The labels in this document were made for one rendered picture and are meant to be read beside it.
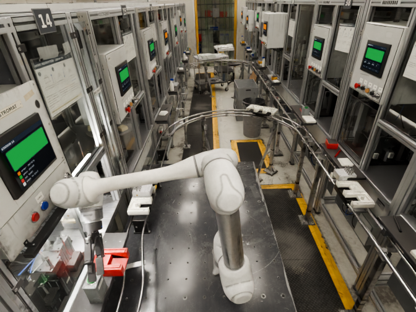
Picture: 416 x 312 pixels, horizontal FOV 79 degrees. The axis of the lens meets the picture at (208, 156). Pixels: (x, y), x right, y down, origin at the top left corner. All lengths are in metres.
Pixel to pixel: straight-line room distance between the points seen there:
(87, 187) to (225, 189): 0.49
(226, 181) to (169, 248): 0.97
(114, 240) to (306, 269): 1.69
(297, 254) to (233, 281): 1.40
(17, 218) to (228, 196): 0.70
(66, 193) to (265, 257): 1.22
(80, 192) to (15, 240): 0.23
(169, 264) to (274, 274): 0.63
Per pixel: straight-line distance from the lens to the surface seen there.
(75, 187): 0.99
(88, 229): 1.18
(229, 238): 1.12
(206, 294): 1.58
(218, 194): 0.88
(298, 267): 2.57
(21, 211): 1.05
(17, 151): 1.00
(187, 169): 1.07
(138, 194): 1.85
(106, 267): 1.42
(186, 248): 1.76
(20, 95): 1.07
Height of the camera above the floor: 2.05
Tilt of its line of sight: 32 degrees down
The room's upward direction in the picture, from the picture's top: 2 degrees counter-clockwise
